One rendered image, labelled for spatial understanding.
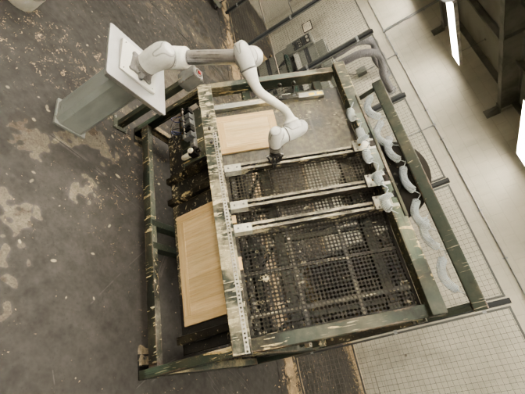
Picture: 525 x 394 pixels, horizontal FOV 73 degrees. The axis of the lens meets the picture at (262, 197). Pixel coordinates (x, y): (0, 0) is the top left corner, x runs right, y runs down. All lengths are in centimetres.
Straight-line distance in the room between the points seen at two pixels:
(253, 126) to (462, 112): 583
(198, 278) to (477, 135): 630
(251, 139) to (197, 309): 138
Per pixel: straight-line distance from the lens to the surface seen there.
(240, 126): 297
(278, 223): 244
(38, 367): 242
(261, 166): 266
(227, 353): 232
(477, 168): 758
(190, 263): 288
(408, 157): 330
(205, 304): 272
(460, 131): 796
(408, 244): 254
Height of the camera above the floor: 207
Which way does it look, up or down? 22 degrees down
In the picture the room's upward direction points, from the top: 66 degrees clockwise
